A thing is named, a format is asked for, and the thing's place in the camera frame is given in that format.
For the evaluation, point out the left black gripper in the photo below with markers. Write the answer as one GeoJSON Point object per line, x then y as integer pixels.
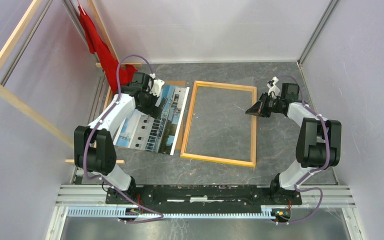
{"type": "Point", "coordinates": [151, 110]}

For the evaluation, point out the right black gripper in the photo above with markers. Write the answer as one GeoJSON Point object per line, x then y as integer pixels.
{"type": "Point", "coordinates": [259, 108]}

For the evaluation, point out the yellow picture frame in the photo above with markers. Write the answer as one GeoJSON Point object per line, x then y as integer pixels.
{"type": "Point", "coordinates": [218, 159]}

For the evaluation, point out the clear plastic sheet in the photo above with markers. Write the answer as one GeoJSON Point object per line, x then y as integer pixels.
{"type": "Point", "coordinates": [217, 123]}

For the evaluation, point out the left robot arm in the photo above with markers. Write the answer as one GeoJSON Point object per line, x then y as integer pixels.
{"type": "Point", "coordinates": [94, 150]}

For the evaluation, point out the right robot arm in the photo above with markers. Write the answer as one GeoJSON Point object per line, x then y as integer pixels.
{"type": "Point", "coordinates": [318, 145]}

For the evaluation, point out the building photo print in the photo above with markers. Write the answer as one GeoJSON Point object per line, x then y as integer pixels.
{"type": "Point", "coordinates": [157, 135]}

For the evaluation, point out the brown cardboard backing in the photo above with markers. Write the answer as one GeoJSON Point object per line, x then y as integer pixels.
{"type": "Point", "coordinates": [179, 140]}

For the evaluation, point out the red cloth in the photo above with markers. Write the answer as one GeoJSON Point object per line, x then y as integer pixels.
{"type": "Point", "coordinates": [97, 46]}

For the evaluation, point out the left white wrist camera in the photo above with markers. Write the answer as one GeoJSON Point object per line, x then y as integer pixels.
{"type": "Point", "coordinates": [155, 85]}

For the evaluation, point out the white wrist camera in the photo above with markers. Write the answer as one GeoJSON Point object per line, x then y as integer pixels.
{"type": "Point", "coordinates": [155, 85]}
{"type": "Point", "coordinates": [273, 89]}

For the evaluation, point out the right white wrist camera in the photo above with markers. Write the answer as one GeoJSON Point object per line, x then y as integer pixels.
{"type": "Point", "coordinates": [273, 89]}

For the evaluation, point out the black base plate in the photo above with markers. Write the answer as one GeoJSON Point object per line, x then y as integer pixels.
{"type": "Point", "coordinates": [198, 199]}

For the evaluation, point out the aluminium rail base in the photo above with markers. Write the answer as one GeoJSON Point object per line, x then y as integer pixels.
{"type": "Point", "coordinates": [89, 201]}

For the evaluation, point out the wooden rack frame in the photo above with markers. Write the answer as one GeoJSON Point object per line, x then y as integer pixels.
{"type": "Point", "coordinates": [48, 82]}

